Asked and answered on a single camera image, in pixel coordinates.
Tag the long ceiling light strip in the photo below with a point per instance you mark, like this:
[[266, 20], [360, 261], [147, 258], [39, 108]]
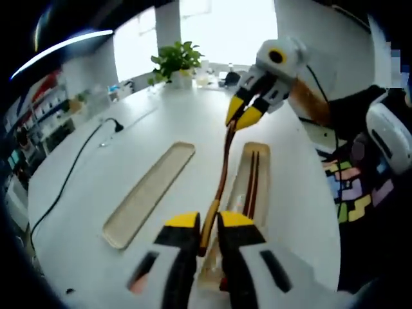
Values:
[[64, 48]]

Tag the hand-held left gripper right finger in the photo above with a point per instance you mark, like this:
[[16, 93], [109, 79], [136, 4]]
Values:
[[235, 257]]

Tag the beige cutlery case lid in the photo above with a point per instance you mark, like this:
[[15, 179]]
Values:
[[148, 196]]

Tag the potted green plant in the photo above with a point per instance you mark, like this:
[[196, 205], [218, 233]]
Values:
[[175, 59]]

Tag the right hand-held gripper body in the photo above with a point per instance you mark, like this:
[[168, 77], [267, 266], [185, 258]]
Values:
[[283, 64]]

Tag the beige cutlery case base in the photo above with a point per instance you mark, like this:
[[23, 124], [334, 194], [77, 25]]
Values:
[[262, 180]]

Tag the white worn device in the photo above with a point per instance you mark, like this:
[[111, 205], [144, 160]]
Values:
[[386, 128]]

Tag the brown chopstick utensil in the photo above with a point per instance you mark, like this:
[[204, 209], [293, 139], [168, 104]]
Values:
[[248, 180], [254, 183]]

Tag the shelf with white bins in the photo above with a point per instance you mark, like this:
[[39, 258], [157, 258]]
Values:
[[48, 106]]

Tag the black rounded object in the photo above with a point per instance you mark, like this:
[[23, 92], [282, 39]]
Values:
[[232, 78]]

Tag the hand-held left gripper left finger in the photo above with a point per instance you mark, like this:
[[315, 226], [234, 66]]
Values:
[[183, 251]]

